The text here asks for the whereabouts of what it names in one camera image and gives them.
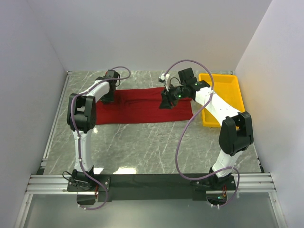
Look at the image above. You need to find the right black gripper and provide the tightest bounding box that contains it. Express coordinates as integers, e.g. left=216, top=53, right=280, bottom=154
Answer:
left=159, top=83, right=187, bottom=110

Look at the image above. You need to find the red t shirt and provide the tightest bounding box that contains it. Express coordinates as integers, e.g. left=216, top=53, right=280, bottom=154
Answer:
left=96, top=87, right=193, bottom=125

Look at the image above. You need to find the yellow plastic tray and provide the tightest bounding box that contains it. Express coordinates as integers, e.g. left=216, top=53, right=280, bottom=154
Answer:
left=198, top=73, right=245, bottom=129

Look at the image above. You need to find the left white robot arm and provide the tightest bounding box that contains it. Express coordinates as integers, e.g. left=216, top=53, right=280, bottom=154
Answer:
left=66, top=69, right=120, bottom=191

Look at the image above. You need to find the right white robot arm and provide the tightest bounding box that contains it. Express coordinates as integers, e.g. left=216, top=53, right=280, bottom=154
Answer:
left=158, top=68, right=254, bottom=190

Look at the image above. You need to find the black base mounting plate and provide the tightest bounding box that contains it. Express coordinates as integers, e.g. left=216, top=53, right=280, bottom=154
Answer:
left=67, top=174, right=237, bottom=205

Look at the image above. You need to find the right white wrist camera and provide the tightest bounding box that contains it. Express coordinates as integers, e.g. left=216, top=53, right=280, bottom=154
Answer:
left=158, top=73, right=170, bottom=91

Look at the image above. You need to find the aluminium frame rail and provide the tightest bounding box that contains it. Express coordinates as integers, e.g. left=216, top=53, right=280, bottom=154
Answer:
left=25, top=173, right=276, bottom=194

